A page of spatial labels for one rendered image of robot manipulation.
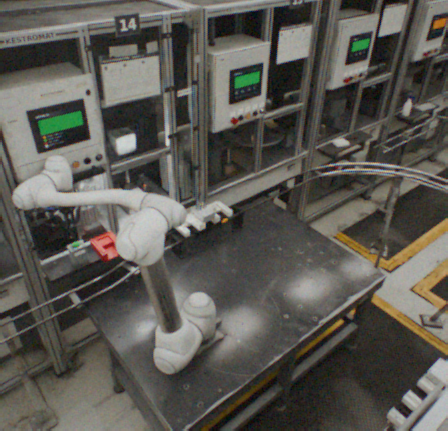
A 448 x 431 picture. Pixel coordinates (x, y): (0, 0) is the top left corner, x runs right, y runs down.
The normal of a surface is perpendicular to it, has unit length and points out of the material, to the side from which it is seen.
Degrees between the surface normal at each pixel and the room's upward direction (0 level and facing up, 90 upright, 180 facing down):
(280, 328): 0
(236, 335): 0
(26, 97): 90
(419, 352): 0
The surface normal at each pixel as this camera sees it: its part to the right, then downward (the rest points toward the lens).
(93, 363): 0.02, -0.82
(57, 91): 0.63, 0.46
